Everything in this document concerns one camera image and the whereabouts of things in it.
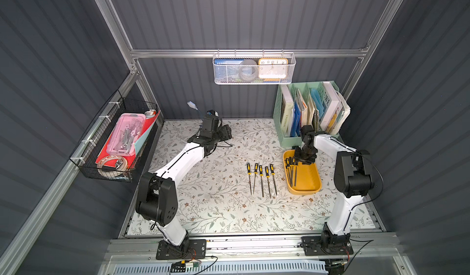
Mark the thin round needle file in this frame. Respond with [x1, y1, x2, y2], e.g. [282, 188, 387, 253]
[269, 164, 278, 195]

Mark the grey tape roll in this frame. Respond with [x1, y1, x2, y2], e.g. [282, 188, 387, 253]
[239, 59, 258, 82]

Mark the green desktop file organizer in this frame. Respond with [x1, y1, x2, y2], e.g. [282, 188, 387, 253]
[273, 81, 340, 148]

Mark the pink plastic tool case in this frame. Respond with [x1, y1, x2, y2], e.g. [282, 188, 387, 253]
[106, 113, 146, 156]

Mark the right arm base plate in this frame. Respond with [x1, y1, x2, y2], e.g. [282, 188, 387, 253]
[300, 235, 354, 256]

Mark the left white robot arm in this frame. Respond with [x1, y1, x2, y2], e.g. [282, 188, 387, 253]
[135, 110, 232, 247]

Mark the black wire wall basket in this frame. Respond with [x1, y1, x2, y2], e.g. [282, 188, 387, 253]
[70, 92, 160, 183]

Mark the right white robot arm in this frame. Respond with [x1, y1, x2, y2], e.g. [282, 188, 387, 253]
[294, 125, 374, 252]

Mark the blue folder in organizer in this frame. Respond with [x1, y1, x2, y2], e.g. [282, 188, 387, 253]
[290, 103, 301, 137]

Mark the yellow plastic storage tray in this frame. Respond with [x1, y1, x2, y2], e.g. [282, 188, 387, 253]
[282, 150, 322, 195]

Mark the white book in organizer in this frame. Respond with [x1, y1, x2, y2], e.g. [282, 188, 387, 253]
[280, 85, 294, 137]

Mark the blue small desk lamp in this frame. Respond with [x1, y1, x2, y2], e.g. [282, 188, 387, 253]
[187, 101, 204, 119]

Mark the silver ring in basket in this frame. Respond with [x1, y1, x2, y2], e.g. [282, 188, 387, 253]
[97, 155, 129, 172]

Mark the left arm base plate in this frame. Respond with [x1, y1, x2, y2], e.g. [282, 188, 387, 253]
[155, 239, 207, 260]

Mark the yellow white alarm clock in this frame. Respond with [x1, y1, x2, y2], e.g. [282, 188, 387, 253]
[258, 58, 289, 80]

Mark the white wire hanging basket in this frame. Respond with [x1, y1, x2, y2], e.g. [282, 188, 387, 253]
[212, 52, 297, 85]

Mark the white vented panel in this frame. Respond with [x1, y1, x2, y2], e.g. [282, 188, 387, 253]
[108, 259, 329, 275]

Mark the black yellow file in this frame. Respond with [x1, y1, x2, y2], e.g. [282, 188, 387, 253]
[258, 164, 264, 198]
[293, 159, 299, 188]
[264, 166, 272, 198]
[288, 157, 294, 188]
[246, 162, 253, 195]
[252, 163, 259, 194]
[285, 158, 291, 184]

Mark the aluminium front rail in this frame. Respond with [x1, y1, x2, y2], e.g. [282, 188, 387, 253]
[104, 232, 405, 264]

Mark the blue box in basket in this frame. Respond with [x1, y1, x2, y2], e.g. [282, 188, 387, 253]
[213, 58, 243, 85]

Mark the white binder right side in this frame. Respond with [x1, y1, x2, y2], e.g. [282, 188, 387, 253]
[326, 91, 351, 135]

